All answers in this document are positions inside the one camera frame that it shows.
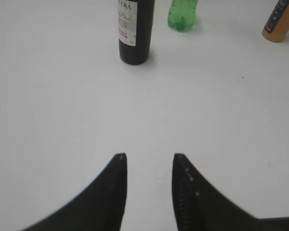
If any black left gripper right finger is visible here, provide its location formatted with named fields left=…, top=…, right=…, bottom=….
left=171, top=153, right=289, bottom=231

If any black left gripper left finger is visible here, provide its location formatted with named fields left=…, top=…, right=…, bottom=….
left=26, top=153, right=127, bottom=231

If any dark red wine bottle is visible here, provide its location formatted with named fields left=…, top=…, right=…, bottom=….
left=118, top=0, right=155, bottom=65

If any green plastic soda bottle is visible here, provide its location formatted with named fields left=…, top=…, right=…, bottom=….
left=168, top=0, right=198, bottom=32

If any orange juice bottle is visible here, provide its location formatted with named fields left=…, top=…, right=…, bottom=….
left=262, top=0, right=289, bottom=43

